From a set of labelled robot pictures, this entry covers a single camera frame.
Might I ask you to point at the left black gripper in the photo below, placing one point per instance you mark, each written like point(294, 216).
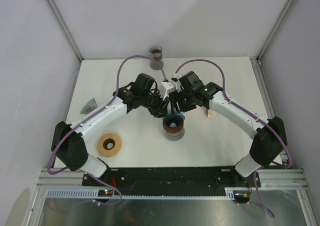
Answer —
point(160, 110)

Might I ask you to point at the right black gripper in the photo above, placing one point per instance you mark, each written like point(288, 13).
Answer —
point(175, 97)

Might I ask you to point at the blue ribbed cone dripper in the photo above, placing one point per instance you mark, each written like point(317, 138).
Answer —
point(173, 122)

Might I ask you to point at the clear ribbed glass server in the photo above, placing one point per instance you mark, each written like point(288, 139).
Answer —
point(175, 136)

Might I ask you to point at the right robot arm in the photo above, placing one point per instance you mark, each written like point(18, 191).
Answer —
point(267, 134)

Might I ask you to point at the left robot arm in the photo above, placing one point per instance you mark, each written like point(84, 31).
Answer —
point(69, 143)

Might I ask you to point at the white paper coffee filters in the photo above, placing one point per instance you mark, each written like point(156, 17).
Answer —
point(211, 113)

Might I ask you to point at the grey glass carafe with collar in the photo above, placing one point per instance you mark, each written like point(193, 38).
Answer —
point(156, 53)

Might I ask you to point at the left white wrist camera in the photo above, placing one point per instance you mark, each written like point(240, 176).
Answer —
point(165, 88)

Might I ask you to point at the white slotted cable duct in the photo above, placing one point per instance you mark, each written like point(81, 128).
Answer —
point(105, 194)

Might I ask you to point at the left aluminium corner post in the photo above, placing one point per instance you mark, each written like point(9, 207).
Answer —
point(64, 28)

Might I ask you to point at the aluminium corner post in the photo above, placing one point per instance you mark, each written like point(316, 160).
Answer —
point(280, 20)
point(64, 28)

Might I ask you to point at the right aluminium corner post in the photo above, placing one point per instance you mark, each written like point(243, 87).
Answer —
point(280, 20)

